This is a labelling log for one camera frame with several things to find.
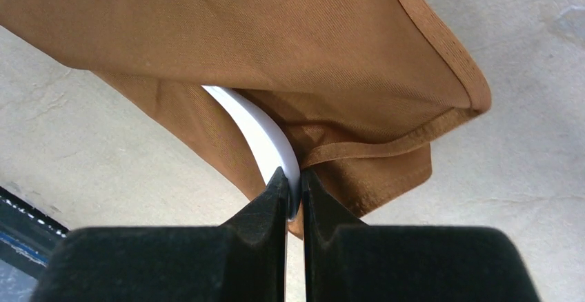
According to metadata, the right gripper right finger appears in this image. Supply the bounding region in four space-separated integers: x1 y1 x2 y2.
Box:
301 170 539 301

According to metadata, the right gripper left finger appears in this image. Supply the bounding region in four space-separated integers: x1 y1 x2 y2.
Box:
31 169 289 301

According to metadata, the white ceramic spoon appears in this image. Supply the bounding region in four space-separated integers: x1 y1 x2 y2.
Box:
203 85 301 221

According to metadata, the orange cloth napkin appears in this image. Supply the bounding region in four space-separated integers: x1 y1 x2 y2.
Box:
1 0 491 217

